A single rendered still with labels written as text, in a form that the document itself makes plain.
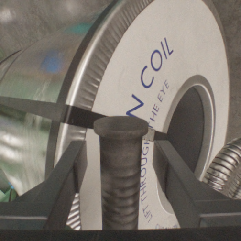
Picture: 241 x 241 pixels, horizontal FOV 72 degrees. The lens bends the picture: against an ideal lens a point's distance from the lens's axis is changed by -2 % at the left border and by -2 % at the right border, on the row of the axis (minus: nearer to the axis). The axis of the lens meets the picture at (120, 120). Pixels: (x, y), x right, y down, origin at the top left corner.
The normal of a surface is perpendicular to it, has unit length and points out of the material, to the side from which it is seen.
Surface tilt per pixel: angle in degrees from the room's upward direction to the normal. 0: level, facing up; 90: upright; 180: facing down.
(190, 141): 43
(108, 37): 89
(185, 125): 23
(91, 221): 90
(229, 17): 0
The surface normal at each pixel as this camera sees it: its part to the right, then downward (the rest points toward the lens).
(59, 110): -0.66, -0.19
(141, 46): 0.71, 0.13
